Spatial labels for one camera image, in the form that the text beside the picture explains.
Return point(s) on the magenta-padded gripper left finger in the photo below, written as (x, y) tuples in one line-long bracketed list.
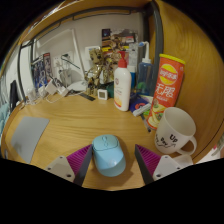
[(56, 166)]

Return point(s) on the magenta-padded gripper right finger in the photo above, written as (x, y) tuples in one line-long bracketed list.
[(166, 166)]

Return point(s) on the light blue computer mouse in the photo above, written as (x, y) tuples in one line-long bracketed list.
[(108, 156)]

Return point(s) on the grey mouse pad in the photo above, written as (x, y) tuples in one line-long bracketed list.
[(28, 136)]

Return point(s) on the clear plastic container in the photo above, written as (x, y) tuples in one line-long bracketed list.
[(186, 160)]

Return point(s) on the white printed mug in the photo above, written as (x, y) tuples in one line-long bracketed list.
[(173, 133)]

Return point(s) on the blue packet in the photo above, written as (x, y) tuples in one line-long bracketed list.
[(138, 104)]

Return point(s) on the light blue bedding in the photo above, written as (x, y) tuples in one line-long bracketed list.
[(2, 120)]

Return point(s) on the clear glass jar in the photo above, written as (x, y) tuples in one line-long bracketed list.
[(32, 95)]

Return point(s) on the white power strip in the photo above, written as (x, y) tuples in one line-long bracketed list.
[(63, 90)]

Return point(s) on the small white charger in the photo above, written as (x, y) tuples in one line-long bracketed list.
[(42, 90)]

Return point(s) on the red chips can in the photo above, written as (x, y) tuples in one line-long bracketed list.
[(166, 86)]

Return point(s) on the large white power adapter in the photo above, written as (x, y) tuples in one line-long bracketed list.
[(51, 86)]

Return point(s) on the small white cube clock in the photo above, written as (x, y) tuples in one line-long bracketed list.
[(102, 94)]

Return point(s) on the metal cup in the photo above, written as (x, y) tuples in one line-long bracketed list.
[(65, 76)]

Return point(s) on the white pump lotion bottle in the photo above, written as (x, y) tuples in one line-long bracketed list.
[(122, 86)]

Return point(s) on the blue robot model box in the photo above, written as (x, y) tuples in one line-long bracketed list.
[(40, 71)]

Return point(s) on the brown tree figurine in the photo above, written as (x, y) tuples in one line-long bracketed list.
[(95, 70)]

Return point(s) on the colourful figure box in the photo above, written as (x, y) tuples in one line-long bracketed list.
[(121, 38)]

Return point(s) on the wooden shelf unit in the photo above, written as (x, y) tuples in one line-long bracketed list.
[(83, 4)]

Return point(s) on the white wall socket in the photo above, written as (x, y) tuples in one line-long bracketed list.
[(57, 61), (69, 56)]

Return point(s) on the white wall box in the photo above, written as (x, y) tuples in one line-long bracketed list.
[(89, 51)]

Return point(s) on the dark grey metal desk frame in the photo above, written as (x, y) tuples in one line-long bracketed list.
[(158, 40)]

